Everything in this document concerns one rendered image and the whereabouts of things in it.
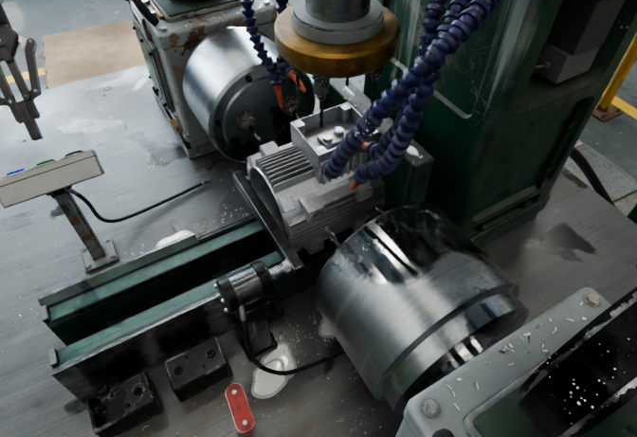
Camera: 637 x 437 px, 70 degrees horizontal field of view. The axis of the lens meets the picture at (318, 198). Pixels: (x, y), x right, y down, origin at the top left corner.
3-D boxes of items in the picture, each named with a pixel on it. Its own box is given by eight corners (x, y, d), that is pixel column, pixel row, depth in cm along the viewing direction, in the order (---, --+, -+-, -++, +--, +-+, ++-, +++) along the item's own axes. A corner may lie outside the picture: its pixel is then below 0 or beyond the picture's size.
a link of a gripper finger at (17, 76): (-2, 44, 82) (7, 41, 83) (27, 103, 85) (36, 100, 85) (-9, 38, 79) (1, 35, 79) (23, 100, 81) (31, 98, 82)
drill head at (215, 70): (260, 77, 131) (250, -12, 112) (325, 152, 109) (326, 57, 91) (174, 103, 122) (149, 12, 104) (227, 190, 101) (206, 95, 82)
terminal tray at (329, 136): (345, 131, 90) (347, 100, 84) (376, 163, 84) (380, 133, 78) (291, 152, 86) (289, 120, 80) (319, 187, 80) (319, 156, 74)
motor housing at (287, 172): (333, 173, 104) (335, 104, 90) (381, 230, 93) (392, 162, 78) (251, 207, 97) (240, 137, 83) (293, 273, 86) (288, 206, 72)
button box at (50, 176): (105, 173, 92) (94, 148, 91) (103, 173, 85) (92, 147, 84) (12, 205, 86) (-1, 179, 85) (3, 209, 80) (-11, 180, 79)
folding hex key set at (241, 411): (258, 429, 79) (257, 427, 77) (240, 439, 78) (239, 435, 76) (241, 383, 84) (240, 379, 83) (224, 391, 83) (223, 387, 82)
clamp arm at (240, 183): (308, 273, 76) (245, 178, 91) (308, 263, 74) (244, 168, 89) (289, 282, 75) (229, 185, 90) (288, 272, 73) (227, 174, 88)
